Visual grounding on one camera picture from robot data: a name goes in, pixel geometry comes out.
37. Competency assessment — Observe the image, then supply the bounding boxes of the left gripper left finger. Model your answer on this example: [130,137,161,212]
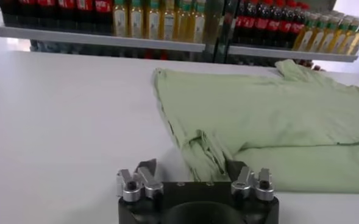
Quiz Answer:
[116,158,165,203]

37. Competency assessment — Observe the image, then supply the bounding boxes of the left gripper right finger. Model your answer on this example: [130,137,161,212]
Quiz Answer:
[227,160,276,202]

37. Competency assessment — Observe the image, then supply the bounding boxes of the light green t-shirt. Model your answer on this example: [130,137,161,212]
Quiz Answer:
[151,59,359,194]

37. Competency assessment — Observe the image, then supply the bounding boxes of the grey metal shelving unit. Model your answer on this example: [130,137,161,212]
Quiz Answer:
[215,0,359,67]
[0,0,226,63]

